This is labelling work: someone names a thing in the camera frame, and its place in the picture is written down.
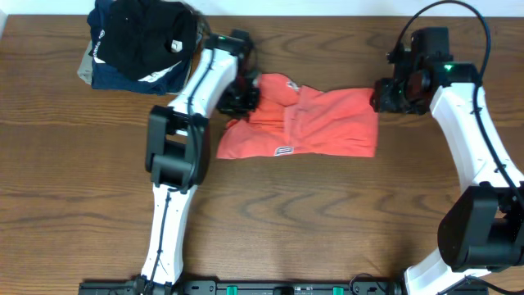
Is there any red printed t-shirt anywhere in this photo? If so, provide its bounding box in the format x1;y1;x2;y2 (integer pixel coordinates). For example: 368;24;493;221
216;74;378;160

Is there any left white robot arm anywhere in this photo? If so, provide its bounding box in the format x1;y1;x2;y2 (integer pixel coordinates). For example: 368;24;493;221
133;29;260;294

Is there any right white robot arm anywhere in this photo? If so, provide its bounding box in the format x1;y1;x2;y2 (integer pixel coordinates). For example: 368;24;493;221
371;61;523;294

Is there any navy folded shirt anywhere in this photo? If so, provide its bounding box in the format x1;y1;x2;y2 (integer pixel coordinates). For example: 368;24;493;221
77;0;192;95

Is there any black folded shirt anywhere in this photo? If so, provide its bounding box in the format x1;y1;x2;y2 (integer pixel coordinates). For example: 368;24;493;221
93;0;198;80

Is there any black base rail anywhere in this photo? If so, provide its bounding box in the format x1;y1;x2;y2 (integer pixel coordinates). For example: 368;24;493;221
77;279;404;295

